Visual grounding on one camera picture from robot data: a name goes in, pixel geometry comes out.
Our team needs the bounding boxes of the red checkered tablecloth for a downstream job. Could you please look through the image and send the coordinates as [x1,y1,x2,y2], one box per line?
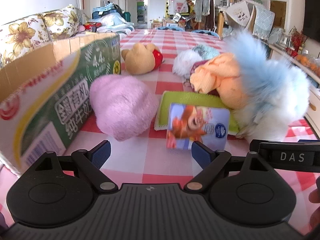
[0,28,320,233]

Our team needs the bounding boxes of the cork wall panel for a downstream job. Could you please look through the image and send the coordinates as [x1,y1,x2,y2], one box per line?
[269,0,287,19]

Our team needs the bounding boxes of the dark blue bag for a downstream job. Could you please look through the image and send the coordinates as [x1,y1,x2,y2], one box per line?
[92,4,123,19]

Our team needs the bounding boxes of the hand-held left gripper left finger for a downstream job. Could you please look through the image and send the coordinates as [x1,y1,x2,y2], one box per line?
[24,140,119,193]

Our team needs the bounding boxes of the green printed cardboard box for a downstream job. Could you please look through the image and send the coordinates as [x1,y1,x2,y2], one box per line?
[0,32,122,174]

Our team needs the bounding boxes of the white fluffy plush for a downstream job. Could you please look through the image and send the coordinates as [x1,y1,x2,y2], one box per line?
[172,50,203,78]

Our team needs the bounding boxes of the stacked green plastic bins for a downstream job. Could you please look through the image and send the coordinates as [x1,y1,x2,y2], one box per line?
[137,1,146,23]

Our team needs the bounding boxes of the floral sofa cushion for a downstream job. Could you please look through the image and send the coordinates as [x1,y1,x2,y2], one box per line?
[0,14,50,67]
[41,4,85,42]

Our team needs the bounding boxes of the green square pad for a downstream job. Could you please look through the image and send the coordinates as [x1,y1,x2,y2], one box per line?
[155,91,240,134]

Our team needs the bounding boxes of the dark brown garment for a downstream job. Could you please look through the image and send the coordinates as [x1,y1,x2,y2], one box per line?
[209,0,219,30]

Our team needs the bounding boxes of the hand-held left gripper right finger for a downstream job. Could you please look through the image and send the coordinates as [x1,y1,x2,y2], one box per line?
[183,141,278,193]

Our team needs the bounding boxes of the glass kettle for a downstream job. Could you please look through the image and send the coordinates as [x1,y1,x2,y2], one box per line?
[279,29,292,48]

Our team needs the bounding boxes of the person's right hand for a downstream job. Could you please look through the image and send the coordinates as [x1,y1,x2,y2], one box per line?
[308,187,320,205]

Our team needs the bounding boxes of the pile of oranges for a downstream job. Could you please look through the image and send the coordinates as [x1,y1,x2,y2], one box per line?
[296,52,320,77]

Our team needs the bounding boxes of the light blue plastic bag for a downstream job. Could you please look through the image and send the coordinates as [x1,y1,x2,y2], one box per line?
[96,14,135,33]

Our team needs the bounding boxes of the blue lace chair cover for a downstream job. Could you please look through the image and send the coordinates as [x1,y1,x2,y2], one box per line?
[252,5,275,40]

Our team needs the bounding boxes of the light blue hanging cloth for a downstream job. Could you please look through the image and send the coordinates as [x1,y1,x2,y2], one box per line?
[194,0,212,23]

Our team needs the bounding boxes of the red flower decoration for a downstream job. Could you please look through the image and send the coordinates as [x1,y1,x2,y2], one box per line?
[290,26,307,52]

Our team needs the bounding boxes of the white pink plastic bag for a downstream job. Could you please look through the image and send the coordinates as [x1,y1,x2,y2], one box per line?
[174,0,189,14]

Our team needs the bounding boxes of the teal knit hat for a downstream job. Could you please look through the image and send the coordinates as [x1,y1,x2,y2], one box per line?
[192,44,220,60]

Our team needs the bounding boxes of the pink plush hat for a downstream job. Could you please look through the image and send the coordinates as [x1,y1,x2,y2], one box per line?
[89,75,160,142]

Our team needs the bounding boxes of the black television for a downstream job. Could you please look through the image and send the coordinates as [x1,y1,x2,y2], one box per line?
[304,0,320,40]

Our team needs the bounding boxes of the tan bear plush toy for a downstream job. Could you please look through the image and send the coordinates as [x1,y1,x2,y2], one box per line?
[122,43,164,75]

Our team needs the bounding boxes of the blue white fluffy toy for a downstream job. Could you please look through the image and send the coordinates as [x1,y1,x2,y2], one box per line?
[225,30,312,142]

